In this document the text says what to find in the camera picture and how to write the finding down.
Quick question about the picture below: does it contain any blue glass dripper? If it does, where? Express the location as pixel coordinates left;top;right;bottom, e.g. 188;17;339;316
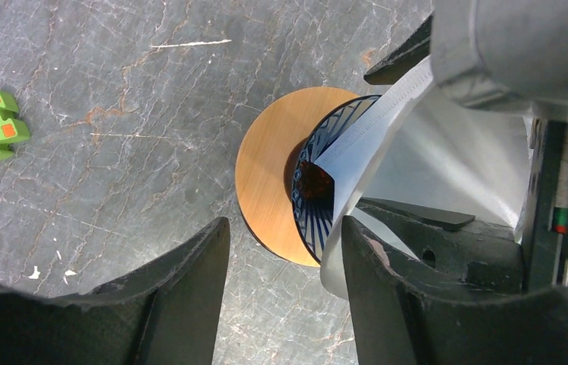
289;94;380;263

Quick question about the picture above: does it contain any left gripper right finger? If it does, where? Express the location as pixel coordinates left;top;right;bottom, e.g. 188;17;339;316
341;216;568;364

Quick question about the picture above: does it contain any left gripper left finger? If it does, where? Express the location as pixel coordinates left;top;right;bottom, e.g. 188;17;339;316
0;217;230;364

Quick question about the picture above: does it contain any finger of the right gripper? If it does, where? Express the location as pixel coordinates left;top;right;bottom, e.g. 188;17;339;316
363;14;433;85

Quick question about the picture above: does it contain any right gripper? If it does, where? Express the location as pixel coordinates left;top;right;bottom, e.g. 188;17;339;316
357;119;568;294

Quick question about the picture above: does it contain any brown glass dripper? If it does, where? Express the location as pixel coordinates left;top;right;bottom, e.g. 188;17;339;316
296;161;335;201

